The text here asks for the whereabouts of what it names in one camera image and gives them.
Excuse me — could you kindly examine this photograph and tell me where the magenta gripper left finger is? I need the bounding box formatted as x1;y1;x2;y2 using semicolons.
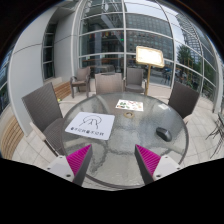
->
46;143;94;187

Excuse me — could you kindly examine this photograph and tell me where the wicker armchair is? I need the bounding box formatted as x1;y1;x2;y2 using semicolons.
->
70;66;91;96
125;67;145;93

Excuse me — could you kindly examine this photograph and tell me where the far left wicker armchair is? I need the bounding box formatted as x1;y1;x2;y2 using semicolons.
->
70;66;91;96

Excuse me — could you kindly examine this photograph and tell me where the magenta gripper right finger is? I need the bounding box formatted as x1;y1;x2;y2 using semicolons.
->
134;144;182;186

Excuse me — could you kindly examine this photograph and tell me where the black computer mouse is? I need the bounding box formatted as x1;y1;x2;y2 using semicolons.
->
156;127;172;142

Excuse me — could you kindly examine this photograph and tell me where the brown wicker chair left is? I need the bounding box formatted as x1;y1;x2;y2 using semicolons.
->
22;83;65;156

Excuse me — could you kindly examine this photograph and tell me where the brown wicker chair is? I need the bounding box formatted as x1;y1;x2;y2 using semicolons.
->
22;83;65;156
168;82;199;124

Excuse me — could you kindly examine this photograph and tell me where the brown wicker chair right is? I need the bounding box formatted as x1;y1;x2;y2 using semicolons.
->
168;82;199;124

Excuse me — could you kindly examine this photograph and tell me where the round glass table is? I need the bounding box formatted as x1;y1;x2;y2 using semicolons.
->
62;92;189;189

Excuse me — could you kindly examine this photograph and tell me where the white printed mouse pad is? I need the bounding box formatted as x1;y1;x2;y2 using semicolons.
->
65;112;115;140

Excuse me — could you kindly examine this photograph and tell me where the colourful menu card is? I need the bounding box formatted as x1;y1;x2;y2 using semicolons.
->
116;99;143;111

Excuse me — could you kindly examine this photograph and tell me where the wicker chair behind table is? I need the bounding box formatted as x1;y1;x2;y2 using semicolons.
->
95;73;123;94

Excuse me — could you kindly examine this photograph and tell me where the far right wicker armchair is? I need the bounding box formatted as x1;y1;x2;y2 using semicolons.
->
125;67;145;93

